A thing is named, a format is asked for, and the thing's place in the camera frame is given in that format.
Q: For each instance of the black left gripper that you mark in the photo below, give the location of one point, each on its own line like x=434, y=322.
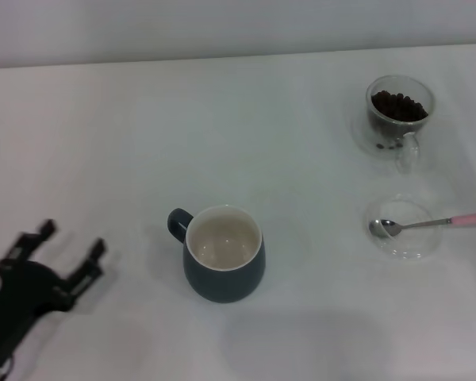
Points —
x=20, y=297

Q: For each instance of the dark teal ceramic mug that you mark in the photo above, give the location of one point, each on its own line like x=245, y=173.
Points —
x=222, y=282

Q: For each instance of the small clear glass dish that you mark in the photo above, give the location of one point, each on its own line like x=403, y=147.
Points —
x=412, y=246

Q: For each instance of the heap of coffee beans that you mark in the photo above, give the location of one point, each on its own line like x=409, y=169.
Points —
x=398, y=107

